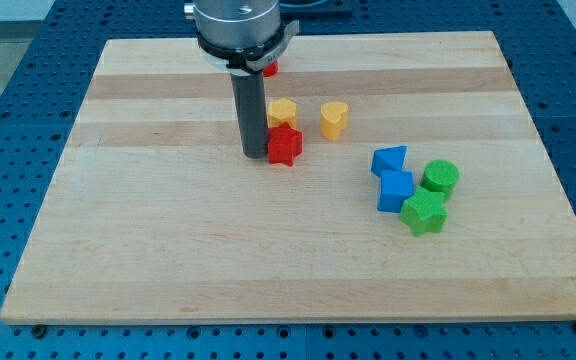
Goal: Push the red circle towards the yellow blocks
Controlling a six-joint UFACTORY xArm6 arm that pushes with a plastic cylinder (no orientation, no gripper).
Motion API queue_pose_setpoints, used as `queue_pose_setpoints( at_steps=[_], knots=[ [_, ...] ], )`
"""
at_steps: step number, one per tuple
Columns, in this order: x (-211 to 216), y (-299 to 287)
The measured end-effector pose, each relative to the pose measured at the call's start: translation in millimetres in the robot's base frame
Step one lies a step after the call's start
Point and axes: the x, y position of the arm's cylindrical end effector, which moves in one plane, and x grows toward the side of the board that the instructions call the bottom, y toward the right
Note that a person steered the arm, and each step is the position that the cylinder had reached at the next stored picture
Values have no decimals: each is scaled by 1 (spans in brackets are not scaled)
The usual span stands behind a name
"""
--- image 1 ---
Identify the blue cube block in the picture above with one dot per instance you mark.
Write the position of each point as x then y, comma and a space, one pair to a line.
395, 188

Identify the red star block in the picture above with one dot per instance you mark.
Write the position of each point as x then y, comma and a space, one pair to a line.
285, 144

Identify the yellow heart block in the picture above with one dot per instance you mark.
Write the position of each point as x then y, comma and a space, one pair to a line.
333, 119

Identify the green star block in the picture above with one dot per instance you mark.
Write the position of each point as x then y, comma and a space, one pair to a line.
424, 212

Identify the blue triangle block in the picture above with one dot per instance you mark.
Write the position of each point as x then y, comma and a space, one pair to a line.
392, 158

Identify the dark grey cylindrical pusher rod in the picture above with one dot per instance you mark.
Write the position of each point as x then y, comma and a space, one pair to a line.
249, 96

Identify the yellow hexagon block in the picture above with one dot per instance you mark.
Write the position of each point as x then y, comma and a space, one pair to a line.
282, 111

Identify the red cylinder block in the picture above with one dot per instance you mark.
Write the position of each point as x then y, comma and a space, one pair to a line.
271, 69

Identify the green cylinder block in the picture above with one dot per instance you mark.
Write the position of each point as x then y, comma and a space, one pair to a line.
440, 176

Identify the light wooden board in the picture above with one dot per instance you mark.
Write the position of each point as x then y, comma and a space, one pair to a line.
155, 216

